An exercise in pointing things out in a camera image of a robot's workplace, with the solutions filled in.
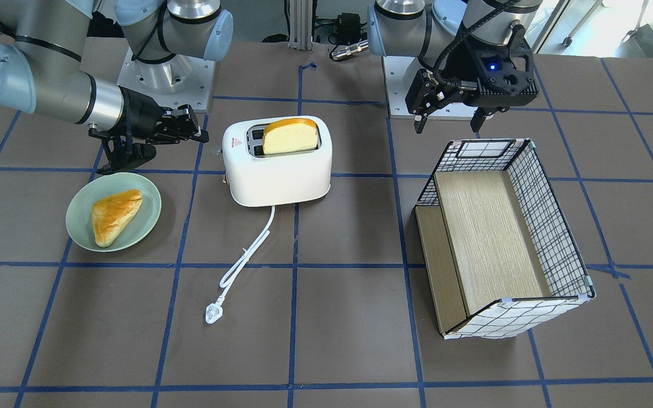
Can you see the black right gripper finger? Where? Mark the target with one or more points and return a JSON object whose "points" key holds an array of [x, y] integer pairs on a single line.
{"points": [[198, 136]]}

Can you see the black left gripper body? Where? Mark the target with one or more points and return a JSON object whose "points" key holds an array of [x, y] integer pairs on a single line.
{"points": [[465, 72]]}

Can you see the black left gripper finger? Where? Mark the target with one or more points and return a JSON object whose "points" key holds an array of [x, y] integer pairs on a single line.
{"points": [[420, 120], [481, 115]]}

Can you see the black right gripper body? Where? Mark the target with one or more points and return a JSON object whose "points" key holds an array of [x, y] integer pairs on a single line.
{"points": [[140, 119]]}

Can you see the white two-slot toaster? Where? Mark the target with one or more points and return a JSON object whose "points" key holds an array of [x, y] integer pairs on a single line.
{"points": [[258, 180]]}

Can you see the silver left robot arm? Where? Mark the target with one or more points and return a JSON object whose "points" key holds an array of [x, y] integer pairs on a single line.
{"points": [[429, 32]]}

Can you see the toast slice in toaster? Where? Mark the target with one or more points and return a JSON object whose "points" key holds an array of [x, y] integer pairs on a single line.
{"points": [[290, 135]]}

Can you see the golden triangular pastry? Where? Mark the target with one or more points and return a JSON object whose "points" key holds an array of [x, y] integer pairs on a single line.
{"points": [[111, 215]]}

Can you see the light green plate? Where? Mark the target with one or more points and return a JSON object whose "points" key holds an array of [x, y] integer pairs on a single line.
{"points": [[78, 214]]}

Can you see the wire basket with wooden shelf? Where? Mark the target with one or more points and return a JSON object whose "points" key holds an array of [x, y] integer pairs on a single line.
{"points": [[499, 252]]}

